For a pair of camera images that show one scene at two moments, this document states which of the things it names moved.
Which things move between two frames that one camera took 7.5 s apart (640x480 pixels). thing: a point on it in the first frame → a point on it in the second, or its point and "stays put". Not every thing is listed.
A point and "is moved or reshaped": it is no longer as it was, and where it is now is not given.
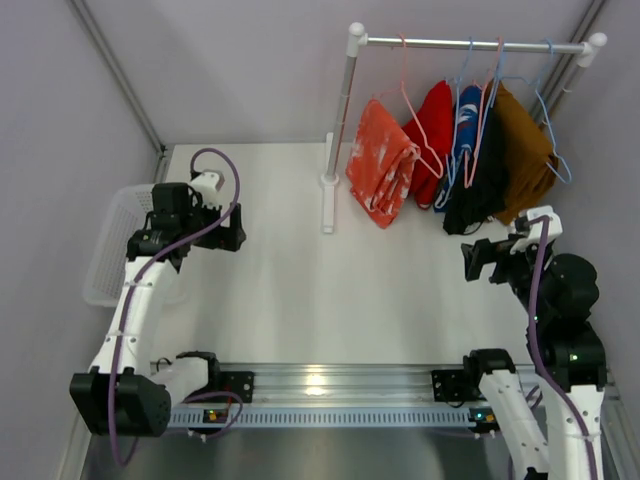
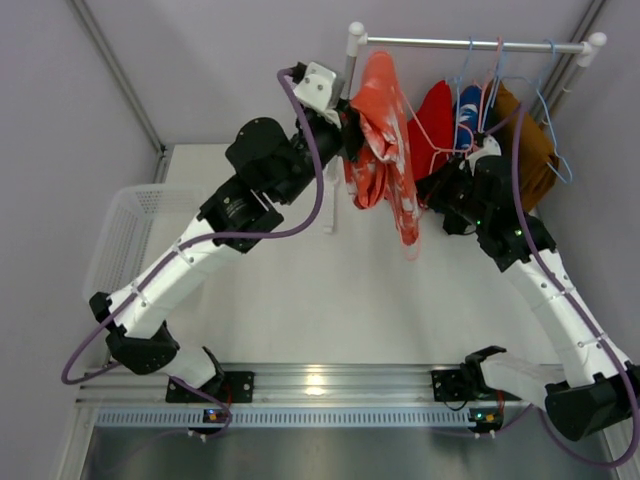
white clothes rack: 357,41 stays put
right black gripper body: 489,258 → 445,185
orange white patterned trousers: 381,162 is moved or reshaped
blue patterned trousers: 469,111 stays put
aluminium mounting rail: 339,385 stays put
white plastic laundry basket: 123,211 stays put
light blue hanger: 456,100 stays put
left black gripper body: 230,228 → 345,126
